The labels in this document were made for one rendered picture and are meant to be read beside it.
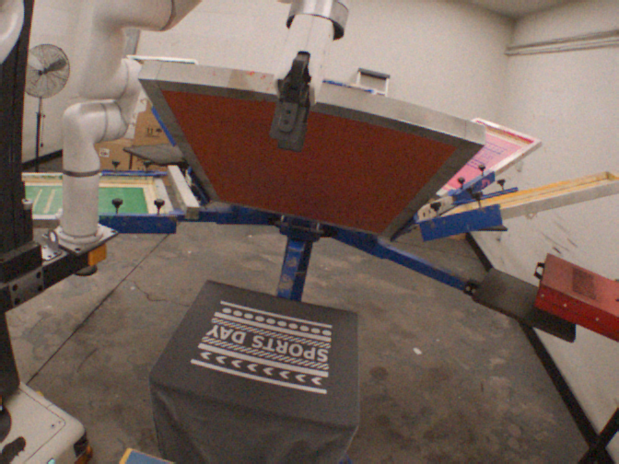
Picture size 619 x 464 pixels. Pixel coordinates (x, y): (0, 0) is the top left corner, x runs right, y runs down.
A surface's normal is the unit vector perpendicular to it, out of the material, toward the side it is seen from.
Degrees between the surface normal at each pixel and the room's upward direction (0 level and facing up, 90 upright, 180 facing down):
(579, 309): 90
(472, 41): 90
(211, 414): 91
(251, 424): 92
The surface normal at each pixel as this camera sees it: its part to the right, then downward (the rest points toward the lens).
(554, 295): -0.55, 0.19
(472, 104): -0.08, 0.34
